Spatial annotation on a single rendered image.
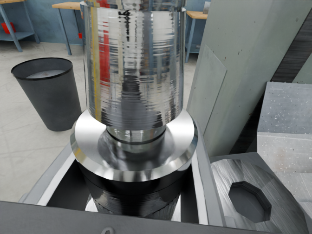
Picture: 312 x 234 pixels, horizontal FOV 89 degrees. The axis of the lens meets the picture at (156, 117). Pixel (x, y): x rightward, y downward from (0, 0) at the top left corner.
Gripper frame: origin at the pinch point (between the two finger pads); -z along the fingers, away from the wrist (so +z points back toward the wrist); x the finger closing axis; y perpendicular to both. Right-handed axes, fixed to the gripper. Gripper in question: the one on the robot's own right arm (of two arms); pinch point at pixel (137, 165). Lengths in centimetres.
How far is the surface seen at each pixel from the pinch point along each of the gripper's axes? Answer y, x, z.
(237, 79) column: 12.2, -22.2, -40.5
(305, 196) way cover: 34, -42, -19
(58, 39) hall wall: 107, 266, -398
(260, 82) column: 11.7, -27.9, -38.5
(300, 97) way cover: 14, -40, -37
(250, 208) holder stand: 8.7, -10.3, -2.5
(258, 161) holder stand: 8.7, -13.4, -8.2
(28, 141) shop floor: 117, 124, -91
